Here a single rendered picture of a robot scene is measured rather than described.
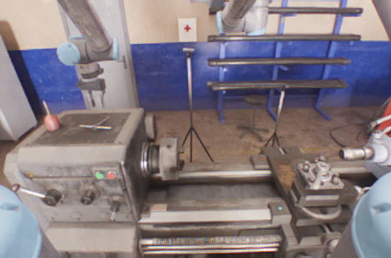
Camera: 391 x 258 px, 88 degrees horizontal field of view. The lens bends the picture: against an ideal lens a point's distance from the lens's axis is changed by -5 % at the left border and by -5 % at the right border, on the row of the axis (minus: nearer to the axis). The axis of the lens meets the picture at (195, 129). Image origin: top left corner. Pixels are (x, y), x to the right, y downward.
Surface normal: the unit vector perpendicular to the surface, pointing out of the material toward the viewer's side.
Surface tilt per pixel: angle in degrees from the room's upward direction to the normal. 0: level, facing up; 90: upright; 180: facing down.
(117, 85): 90
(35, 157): 45
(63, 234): 32
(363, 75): 90
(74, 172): 90
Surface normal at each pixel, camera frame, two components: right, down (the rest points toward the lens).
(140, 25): 0.00, 0.50
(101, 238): -0.02, -0.47
